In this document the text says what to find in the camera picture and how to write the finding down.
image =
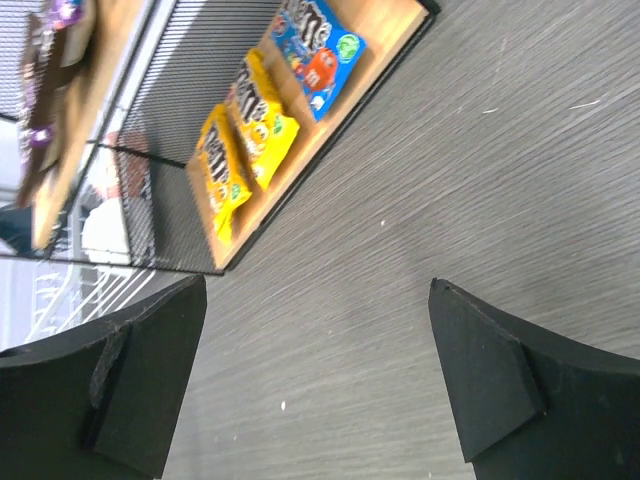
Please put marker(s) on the black wire wooden shelf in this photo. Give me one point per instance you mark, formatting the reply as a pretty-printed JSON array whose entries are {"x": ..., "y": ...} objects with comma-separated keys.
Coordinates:
[{"x": 196, "y": 54}]

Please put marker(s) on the yellow candy bag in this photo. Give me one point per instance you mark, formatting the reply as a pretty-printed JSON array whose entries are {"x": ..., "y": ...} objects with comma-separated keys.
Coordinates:
[
  {"x": 223, "y": 172},
  {"x": 258, "y": 115}
]

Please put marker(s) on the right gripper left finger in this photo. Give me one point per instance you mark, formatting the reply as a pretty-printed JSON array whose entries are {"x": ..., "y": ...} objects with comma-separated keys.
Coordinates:
[{"x": 102, "y": 400}]

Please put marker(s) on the purple candy bag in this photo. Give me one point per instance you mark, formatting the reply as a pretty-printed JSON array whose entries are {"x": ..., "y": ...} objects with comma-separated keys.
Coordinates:
[
  {"x": 40, "y": 78},
  {"x": 75, "y": 19}
]

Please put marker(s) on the dark blue plate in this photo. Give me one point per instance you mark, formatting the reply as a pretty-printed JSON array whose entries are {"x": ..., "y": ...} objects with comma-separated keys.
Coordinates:
[{"x": 16, "y": 229}]

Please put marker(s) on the white ceramic bowl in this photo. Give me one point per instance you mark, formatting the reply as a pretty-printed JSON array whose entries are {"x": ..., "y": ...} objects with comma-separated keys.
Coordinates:
[{"x": 104, "y": 238}]

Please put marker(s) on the twisted blue candy bag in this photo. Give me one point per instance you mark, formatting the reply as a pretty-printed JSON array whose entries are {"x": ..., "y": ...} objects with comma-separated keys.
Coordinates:
[{"x": 320, "y": 51}]

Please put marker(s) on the pink ceramic bowl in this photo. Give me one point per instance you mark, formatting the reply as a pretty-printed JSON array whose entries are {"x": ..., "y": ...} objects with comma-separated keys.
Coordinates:
[{"x": 118, "y": 172}]

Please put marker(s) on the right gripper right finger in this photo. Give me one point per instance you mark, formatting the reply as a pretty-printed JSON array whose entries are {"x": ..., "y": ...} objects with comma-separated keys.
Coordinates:
[{"x": 529, "y": 403}]

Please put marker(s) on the white wire dish rack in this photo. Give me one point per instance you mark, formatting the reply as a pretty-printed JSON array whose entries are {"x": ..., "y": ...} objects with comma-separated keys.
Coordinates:
[{"x": 70, "y": 290}]

